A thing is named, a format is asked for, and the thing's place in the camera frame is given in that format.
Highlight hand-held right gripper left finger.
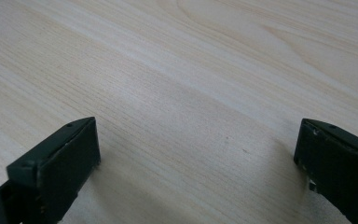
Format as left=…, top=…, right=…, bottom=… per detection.
left=0, top=116, right=102, bottom=224

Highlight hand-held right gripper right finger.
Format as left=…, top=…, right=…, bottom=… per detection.
left=293, top=118, right=358, bottom=224

